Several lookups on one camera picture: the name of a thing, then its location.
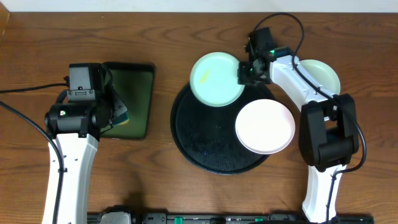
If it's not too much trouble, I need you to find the green yellow sponge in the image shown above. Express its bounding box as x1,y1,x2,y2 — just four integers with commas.
111,111,129,126

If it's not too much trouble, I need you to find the light green plate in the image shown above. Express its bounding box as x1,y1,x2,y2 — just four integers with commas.
190,52,244,107
300,59,341,95

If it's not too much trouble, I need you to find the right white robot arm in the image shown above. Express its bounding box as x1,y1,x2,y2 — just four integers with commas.
235,46,360,223

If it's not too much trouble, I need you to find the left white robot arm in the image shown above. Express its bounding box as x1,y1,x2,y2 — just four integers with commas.
42,63,129,223

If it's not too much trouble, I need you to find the black rectangular water tray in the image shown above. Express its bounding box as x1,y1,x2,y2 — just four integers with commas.
101,62,155,139

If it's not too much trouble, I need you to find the round black serving tray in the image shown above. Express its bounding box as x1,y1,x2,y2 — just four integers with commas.
170,84,275,175

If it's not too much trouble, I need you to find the white plate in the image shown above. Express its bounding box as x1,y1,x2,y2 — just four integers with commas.
235,99,295,155

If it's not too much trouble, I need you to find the right black cable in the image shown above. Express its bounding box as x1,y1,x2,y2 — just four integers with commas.
248,12,368,224

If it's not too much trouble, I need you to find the black cable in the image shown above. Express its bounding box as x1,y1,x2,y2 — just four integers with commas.
248,12,368,224
0,82,69,224

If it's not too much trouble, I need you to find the left black cable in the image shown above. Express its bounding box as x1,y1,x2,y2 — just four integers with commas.
0,82,69,224

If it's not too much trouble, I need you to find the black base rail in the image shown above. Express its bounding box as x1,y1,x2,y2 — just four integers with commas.
86,205,376,224

